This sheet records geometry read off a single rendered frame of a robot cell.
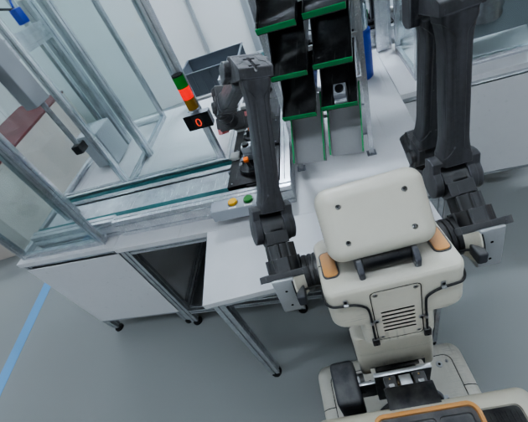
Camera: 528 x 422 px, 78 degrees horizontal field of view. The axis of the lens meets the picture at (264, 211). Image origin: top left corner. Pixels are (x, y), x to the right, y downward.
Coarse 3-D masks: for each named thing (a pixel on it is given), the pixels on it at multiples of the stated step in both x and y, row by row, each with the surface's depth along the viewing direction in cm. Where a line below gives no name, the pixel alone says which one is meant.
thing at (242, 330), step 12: (228, 312) 127; (228, 324) 133; (240, 324) 134; (240, 336) 141; (252, 336) 148; (432, 336) 158; (252, 348) 151; (264, 348) 159; (264, 360) 163; (276, 372) 173
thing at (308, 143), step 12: (300, 120) 136; (312, 120) 134; (300, 132) 136; (312, 132) 134; (324, 132) 132; (300, 144) 136; (312, 144) 134; (324, 144) 130; (300, 156) 136; (312, 156) 135; (324, 156) 129
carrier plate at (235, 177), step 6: (276, 150) 153; (276, 156) 149; (234, 162) 156; (234, 168) 153; (234, 174) 150; (240, 174) 148; (234, 180) 147; (240, 180) 145; (246, 180) 144; (252, 180) 142; (228, 186) 145; (234, 186) 144; (240, 186) 143
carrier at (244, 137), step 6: (276, 120) 172; (276, 126) 167; (240, 132) 175; (246, 132) 166; (276, 132) 163; (240, 138) 170; (246, 138) 164; (276, 138) 160; (240, 144) 166; (276, 144) 157; (234, 150) 164; (240, 150) 162
